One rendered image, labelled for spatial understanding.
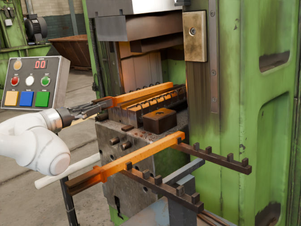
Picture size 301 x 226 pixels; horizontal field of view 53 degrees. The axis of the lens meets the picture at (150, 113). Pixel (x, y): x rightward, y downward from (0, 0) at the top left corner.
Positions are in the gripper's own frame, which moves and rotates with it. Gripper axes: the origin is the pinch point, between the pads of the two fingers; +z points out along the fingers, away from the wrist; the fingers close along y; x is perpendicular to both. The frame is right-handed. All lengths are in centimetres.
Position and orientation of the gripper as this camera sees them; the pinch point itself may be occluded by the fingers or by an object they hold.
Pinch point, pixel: (103, 103)
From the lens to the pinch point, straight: 121.4
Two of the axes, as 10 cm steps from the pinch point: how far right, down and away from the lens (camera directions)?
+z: 7.2, -3.0, 6.3
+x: -1.0, -9.4, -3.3
